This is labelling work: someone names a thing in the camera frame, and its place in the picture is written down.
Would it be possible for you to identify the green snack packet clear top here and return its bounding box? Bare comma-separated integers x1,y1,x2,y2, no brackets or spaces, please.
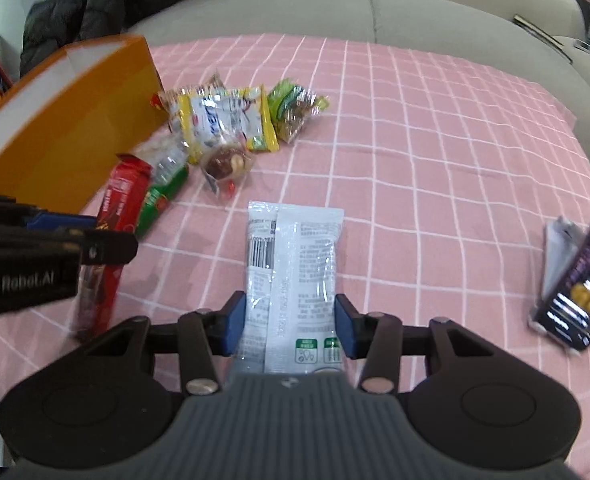
134,146,191,239

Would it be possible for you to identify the yellow-edged white snack packet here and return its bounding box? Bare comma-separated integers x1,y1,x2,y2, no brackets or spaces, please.
172,87,237,166
225,85,281,154

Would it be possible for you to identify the clear packet of nuts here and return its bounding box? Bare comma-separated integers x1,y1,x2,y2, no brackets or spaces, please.
200,142,256,199

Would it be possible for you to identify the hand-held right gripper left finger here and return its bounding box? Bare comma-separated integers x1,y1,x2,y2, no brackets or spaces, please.
87,290,247,397

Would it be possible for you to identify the beige sofa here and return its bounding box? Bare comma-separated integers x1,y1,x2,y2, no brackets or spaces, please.
125,0,590,161

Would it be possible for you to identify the pink checked blanket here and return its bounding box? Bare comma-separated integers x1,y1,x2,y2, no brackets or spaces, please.
0,34,590,463

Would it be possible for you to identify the dark glossy packet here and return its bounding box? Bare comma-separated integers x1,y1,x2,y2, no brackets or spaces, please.
530,199,590,352

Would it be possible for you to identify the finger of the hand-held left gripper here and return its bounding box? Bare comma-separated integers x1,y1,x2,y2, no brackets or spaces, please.
0,227,140,266
0,192,98,231

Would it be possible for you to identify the dark flat book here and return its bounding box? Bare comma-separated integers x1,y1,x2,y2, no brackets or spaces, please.
512,12,574,64

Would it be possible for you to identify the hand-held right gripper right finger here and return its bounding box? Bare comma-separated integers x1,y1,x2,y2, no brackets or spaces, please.
335,293,501,395

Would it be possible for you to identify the black jacket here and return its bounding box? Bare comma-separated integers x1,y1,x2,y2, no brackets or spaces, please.
20,0,226,79

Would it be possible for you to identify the orange cardboard box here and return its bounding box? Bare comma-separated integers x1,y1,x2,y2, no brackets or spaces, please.
0,35,172,214

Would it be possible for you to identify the green granola packet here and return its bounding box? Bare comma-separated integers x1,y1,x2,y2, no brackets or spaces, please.
267,79,331,144

